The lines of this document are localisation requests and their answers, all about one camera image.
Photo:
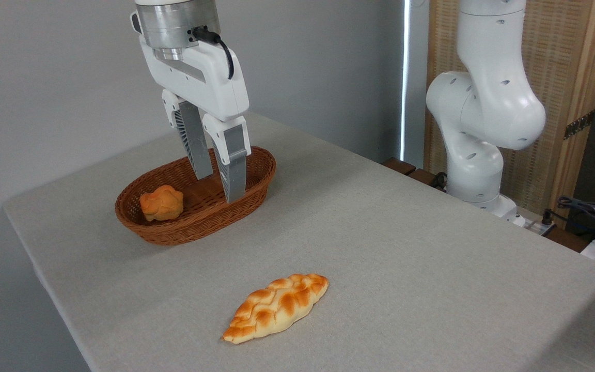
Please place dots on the dark metal screen hinge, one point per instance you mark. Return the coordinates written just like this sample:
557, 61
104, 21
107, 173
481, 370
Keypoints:
579, 125

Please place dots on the small round orange bread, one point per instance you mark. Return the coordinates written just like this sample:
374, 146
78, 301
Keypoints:
162, 204

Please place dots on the long braided bread loaf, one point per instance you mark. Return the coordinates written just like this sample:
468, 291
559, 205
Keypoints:
277, 307

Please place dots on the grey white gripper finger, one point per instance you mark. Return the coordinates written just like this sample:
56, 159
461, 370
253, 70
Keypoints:
194, 139
233, 165

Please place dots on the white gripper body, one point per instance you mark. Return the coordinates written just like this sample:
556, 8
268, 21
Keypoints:
209, 77

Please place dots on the brown wicker oval basket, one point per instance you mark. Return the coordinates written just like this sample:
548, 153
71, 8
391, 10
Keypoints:
194, 222

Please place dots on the grey tablecloth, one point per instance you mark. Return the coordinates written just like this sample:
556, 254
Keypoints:
359, 258

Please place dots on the woven wooden folding screen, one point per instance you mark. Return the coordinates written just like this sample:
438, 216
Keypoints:
561, 62

